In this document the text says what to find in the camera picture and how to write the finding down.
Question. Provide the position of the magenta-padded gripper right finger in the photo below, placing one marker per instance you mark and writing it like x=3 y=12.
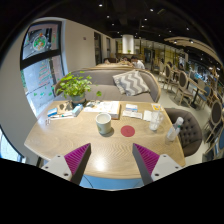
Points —
x=148 y=160

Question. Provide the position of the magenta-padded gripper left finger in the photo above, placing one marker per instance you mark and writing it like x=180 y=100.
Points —
x=75 y=160

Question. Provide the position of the clear plastic water bottle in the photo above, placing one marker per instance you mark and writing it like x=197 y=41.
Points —
x=173 y=131

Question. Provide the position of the flat round red coaster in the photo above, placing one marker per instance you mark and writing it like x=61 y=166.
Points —
x=127 y=131

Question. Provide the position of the clear plastic cup with straw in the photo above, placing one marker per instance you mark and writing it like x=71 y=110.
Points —
x=155 y=120

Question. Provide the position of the white paper napkin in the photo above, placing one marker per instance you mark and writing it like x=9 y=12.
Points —
x=147 y=115

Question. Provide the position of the pale green ceramic mug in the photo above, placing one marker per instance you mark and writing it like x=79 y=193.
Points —
x=103 y=124

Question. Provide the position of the grey tufted armchair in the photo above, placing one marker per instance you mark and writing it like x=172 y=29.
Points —
x=186 y=131

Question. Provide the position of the yellow square card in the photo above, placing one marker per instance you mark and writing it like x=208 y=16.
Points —
x=156 y=107

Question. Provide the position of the white and orange box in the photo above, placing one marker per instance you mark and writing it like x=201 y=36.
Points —
x=109 y=108

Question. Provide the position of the green potted plant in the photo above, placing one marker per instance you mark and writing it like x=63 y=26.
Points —
x=75 y=86

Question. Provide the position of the grey upholstered sofa bench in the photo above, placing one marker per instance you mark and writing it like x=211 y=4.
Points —
x=103 y=90

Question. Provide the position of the grey zigzag pillow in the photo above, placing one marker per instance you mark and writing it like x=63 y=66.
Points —
x=131 y=83

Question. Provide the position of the group of dining chairs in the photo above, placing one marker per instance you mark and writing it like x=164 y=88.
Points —
x=182 y=83

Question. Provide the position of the person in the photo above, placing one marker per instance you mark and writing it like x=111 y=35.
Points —
x=137 y=63

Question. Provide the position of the white round column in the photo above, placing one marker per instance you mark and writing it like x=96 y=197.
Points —
x=128 y=44

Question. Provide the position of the round colourful window sticker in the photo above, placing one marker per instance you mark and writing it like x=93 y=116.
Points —
x=39 y=42

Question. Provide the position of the group of ceiling lights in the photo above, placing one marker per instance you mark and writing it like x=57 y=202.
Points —
x=143 y=20

